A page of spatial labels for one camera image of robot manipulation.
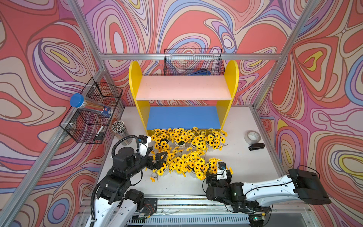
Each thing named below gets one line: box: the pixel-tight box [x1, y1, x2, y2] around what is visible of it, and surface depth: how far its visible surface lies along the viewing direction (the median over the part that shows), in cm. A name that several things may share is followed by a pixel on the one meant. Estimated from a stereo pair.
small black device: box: [248, 143, 266, 151], surface depth 96 cm
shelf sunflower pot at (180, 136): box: [167, 127, 193, 148], surface depth 86 cm
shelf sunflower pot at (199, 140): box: [190, 126, 208, 151], surface depth 85 cm
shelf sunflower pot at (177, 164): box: [166, 151, 191, 177], surface depth 76 cm
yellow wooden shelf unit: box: [128, 60, 239, 136], surface depth 92 cm
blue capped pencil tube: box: [69, 93, 113, 118], surface depth 67 cm
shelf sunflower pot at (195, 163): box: [185, 151, 208, 181], surface depth 76 cm
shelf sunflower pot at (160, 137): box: [150, 128, 172, 155], surface depth 85 cm
